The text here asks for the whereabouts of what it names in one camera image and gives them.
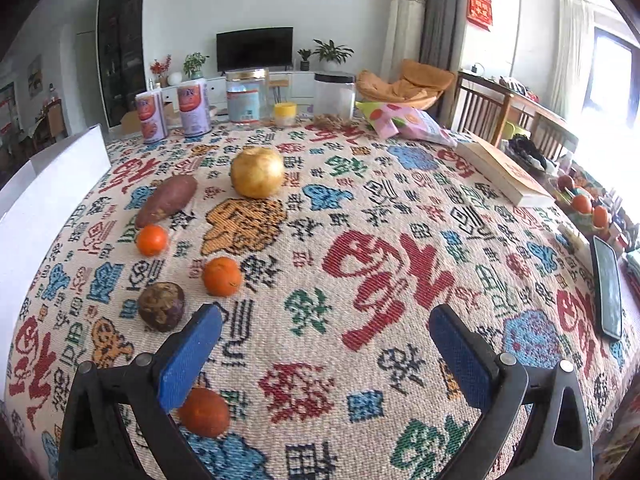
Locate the yellow apple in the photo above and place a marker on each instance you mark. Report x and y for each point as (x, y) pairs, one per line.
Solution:
(257, 172)

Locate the covered standing air conditioner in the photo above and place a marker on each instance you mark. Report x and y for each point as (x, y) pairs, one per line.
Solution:
(405, 25)

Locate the leafy potted plant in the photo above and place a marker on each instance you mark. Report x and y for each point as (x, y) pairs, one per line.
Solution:
(194, 65)

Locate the white board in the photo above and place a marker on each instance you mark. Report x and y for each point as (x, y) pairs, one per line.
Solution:
(30, 220)

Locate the cream paperback book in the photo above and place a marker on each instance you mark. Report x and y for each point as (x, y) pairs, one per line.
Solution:
(505, 170)

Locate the small orange tangerine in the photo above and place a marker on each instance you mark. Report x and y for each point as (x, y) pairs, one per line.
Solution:
(222, 276)
(151, 240)

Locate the dark orange tangerine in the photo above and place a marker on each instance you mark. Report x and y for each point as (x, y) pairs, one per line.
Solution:
(207, 415)

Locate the clear jar with black lid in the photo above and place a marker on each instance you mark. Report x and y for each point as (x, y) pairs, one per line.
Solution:
(334, 95)

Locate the black display cabinet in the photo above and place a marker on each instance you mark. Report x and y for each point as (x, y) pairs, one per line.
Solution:
(120, 50)

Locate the framed wall picture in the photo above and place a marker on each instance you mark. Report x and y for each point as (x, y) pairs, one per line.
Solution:
(34, 75)

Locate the red apple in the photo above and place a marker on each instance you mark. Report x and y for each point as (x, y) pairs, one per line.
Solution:
(566, 181)

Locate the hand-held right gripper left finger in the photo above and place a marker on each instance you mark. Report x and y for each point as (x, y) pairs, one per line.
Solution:
(190, 360)

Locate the small yellow-lid jar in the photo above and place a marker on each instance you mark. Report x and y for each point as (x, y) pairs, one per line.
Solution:
(285, 112)

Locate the black television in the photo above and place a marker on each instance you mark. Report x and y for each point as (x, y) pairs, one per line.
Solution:
(254, 47)

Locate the orange tangerine in fruit bowl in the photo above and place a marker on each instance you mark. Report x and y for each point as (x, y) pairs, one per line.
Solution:
(581, 203)
(600, 216)

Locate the white round lamp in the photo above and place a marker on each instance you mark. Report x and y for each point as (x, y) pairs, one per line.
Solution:
(175, 78)

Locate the white television cabinet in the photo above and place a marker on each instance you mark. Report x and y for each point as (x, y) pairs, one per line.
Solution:
(300, 82)

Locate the small green potted plant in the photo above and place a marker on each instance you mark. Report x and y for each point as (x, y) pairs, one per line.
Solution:
(304, 57)

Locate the white sheer curtain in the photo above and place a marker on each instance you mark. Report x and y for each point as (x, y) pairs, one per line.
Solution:
(570, 50)

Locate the pile of nuts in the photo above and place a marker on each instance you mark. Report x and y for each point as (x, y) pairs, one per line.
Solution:
(327, 121)

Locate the orange cushioned round chair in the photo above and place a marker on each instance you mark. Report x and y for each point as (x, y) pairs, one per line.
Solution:
(405, 85)

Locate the wooden dining chair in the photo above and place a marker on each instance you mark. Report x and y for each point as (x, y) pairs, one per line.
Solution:
(550, 130)
(480, 105)

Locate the purple sweet potato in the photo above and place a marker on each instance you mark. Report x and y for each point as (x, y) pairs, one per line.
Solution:
(165, 200)

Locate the red flowers in vase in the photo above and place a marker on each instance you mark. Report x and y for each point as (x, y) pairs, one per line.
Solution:
(161, 67)

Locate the grey curtain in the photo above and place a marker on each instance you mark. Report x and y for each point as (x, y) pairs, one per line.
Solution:
(440, 10)

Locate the large green potted plant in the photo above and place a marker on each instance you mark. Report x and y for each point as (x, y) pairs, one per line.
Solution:
(332, 52)

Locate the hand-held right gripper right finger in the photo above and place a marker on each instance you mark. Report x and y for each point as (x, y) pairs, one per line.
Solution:
(465, 360)

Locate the colourful snack bag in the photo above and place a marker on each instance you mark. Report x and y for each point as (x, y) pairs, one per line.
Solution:
(400, 120)

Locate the pink labelled tin can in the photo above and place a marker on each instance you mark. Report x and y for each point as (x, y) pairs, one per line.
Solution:
(195, 107)
(152, 115)

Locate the black smartphone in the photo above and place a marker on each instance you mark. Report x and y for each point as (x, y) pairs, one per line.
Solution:
(606, 285)

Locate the patterned woven tablecloth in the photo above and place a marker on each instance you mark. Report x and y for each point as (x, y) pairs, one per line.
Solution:
(350, 200)

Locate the red wall calendar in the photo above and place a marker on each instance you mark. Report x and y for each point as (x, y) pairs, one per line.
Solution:
(480, 7)

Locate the clear jar with blue label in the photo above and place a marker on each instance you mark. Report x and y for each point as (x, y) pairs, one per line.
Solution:
(245, 95)

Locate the dark brown passion fruit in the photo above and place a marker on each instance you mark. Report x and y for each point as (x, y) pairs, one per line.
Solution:
(161, 306)

